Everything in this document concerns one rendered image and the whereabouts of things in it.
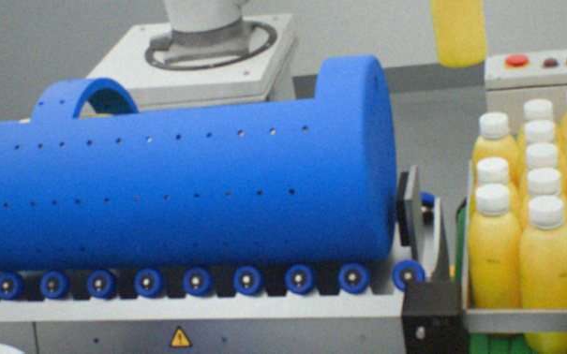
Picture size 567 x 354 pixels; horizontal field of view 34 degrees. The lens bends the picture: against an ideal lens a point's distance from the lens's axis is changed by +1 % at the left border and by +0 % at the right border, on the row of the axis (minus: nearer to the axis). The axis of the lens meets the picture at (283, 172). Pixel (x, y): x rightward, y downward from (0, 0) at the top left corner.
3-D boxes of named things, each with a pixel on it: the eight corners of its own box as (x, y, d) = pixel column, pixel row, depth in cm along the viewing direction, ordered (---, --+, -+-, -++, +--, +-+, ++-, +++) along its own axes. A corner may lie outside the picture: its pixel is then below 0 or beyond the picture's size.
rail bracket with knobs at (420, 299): (414, 337, 121) (406, 272, 116) (470, 337, 119) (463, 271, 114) (408, 388, 112) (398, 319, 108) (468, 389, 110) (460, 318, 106)
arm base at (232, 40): (159, 36, 207) (154, 13, 204) (256, 25, 204) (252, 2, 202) (144, 66, 191) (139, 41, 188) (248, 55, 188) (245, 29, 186)
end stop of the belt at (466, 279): (470, 176, 147) (470, 159, 146) (476, 175, 147) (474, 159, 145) (461, 329, 112) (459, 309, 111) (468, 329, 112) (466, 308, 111)
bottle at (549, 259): (514, 333, 118) (504, 209, 110) (563, 317, 119) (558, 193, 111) (541, 365, 112) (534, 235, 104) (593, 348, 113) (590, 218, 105)
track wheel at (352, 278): (338, 261, 126) (335, 260, 124) (370, 260, 125) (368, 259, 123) (338, 295, 125) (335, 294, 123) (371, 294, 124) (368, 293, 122)
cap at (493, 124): (491, 120, 133) (491, 109, 132) (514, 125, 130) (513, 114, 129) (474, 130, 131) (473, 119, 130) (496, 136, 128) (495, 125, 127)
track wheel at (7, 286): (0, 272, 140) (-8, 271, 138) (27, 271, 138) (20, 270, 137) (-1, 302, 139) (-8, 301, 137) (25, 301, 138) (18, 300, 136)
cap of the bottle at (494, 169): (491, 184, 116) (490, 172, 115) (471, 175, 119) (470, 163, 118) (514, 174, 118) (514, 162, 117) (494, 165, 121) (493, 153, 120)
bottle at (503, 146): (498, 221, 143) (489, 112, 135) (535, 234, 138) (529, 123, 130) (469, 241, 139) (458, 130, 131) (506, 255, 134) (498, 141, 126)
